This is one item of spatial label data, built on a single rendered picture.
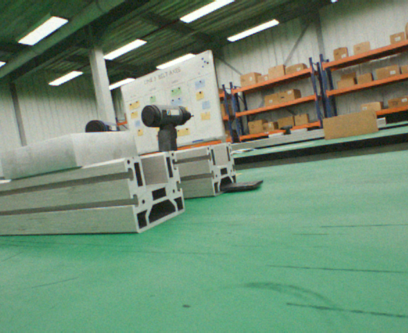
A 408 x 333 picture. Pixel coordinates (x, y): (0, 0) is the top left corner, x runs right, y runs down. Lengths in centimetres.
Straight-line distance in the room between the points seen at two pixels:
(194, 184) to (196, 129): 320
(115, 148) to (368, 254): 33
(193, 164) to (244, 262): 32
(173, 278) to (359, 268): 11
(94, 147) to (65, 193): 7
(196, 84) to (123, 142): 329
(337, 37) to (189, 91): 797
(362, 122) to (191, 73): 215
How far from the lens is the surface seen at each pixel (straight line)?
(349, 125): 228
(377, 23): 1106
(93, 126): 94
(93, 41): 965
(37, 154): 45
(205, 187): 51
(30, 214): 50
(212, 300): 18
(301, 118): 1015
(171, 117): 84
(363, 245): 23
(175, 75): 392
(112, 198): 37
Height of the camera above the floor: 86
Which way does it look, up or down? 3 degrees down
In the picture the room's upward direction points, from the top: 10 degrees counter-clockwise
